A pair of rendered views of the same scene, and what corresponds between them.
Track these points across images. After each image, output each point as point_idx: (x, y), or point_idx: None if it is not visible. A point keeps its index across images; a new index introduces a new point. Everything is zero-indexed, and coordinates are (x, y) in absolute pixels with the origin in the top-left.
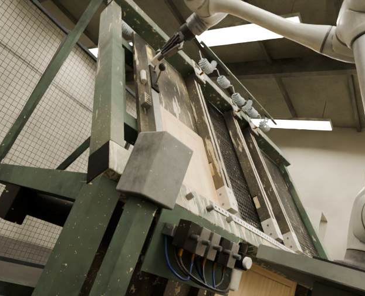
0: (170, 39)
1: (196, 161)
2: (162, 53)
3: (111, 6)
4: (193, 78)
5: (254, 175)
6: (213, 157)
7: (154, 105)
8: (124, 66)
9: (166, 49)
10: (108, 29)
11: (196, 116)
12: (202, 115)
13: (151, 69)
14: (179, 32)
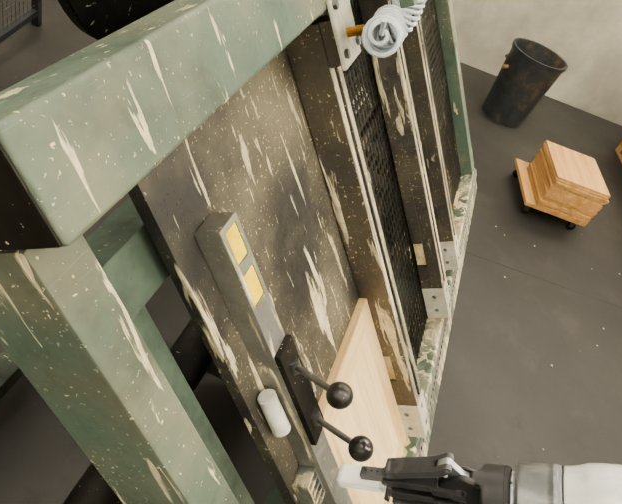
0: (423, 476)
1: (376, 410)
2: (390, 495)
3: (54, 314)
4: (328, 63)
5: (425, 204)
6: (395, 351)
7: (332, 486)
8: (195, 402)
9: (405, 494)
10: (158, 487)
11: (345, 228)
12: (368, 237)
13: (290, 373)
14: (467, 484)
